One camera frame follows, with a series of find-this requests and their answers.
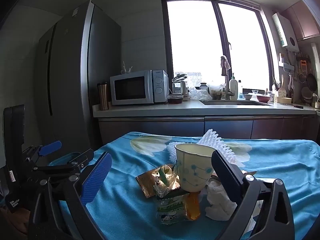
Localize copper steel tumbler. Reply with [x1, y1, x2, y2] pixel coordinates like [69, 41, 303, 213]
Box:
[97, 82, 110, 111]

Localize dotted utensil holder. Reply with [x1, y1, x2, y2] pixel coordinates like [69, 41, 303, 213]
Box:
[275, 75, 288, 98]

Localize dotted paper cup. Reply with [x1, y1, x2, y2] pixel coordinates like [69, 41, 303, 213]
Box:
[175, 144, 217, 192]

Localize steel kitchen faucet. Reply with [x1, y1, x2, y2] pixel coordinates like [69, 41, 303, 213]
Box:
[220, 55, 235, 100]

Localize white twig ornament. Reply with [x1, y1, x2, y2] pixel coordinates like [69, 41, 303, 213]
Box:
[121, 61, 133, 74]

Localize brown kitchen counter cabinet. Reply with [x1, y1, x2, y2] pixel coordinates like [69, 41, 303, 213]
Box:
[92, 99, 320, 140]

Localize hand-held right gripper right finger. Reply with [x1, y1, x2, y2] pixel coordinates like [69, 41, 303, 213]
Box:
[211, 150, 295, 240]

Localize white soap pump bottle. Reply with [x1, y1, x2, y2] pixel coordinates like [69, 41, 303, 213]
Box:
[229, 73, 238, 98]

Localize orange peel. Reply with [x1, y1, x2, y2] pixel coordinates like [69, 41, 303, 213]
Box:
[184, 191, 201, 220]

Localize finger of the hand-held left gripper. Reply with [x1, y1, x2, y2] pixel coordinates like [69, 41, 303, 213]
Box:
[35, 149, 95, 174]
[24, 141, 62, 160]

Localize cloth on faucet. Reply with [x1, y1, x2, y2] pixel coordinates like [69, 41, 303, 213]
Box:
[221, 56, 231, 77]

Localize white foam fruit net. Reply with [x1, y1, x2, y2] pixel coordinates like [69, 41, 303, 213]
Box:
[197, 129, 247, 168]
[167, 141, 180, 164]

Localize white tissue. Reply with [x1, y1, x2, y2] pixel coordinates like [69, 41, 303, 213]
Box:
[205, 180, 238, 222]

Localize red lidded bowl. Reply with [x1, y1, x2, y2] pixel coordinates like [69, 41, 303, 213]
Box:
[167, 94, 184, 104]

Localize blue flower printed tablecloth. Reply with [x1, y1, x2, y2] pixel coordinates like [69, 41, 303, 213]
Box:
[59, 131, 320, 240]

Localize green cartoon snack packet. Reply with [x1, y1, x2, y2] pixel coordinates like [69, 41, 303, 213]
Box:
[156, 192, 190, 222]

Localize white water heater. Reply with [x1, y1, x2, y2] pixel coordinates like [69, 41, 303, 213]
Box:
[272, 12, 299, 53]

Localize grey refrigerator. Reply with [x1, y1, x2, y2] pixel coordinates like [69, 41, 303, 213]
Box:
[34, 0, 122, 155]

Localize gold snack wrapper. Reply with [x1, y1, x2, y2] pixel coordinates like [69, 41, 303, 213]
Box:
[135, 165, 180, 199]

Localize clear plastic bags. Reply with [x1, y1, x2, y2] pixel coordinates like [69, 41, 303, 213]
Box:
[189, 86, 213, 100]

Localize glass jug appliance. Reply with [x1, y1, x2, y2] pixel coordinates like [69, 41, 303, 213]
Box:
[172, 74, 189, 98]

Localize clear wrapper with green print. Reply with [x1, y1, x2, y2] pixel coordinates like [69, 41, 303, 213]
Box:
[152, 164, 178, 198]

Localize pink upper wall cabinet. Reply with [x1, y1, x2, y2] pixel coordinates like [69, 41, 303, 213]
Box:
[281, 0, 320, 42]

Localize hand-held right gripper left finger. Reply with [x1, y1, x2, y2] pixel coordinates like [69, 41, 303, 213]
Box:
[27, 152, 112, 240]

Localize white microwave oven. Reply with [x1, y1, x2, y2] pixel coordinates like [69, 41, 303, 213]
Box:
[110, 69, 170, 106]

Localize kitchen sink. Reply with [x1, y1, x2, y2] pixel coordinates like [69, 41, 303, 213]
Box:
[200, 99, 273, 107]

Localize dark framed window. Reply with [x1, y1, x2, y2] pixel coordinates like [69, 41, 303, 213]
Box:
[161, 0, 278, 98]

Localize hanging black pan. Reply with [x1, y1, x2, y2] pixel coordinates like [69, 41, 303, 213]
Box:
[306, 72, 318, 92]

